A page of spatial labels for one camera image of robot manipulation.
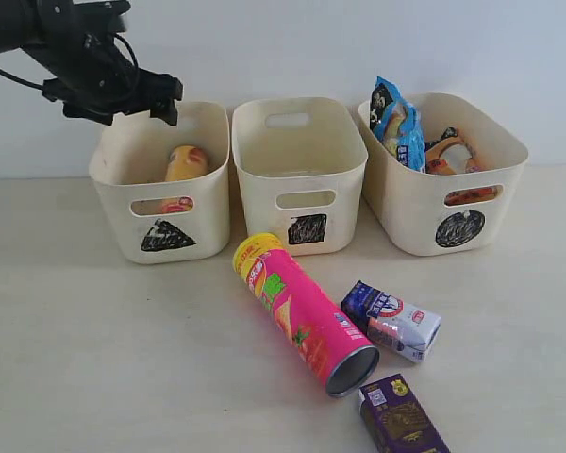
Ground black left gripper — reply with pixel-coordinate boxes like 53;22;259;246
21;27;183;126

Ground yellow chips can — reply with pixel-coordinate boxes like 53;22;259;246
160;145;209;214

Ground orange snack packet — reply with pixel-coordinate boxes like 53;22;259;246
424;126;497;207

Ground pink chips can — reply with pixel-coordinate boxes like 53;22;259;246
233;233;379;397

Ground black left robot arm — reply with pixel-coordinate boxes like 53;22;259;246
0;0;183;126

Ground cream bin triangle mark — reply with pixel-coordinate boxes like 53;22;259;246
89;101;230;264

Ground cream bin square mark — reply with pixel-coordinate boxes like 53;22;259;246
231;97;368;256

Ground cream bin circle mark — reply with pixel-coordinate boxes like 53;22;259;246
358;92;528;257

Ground silver blue milk carton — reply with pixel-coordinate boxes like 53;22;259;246
341;281;441;363

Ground purple drink carton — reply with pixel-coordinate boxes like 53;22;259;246
358;374;450;453

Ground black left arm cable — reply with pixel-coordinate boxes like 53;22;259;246
0;32;141;117

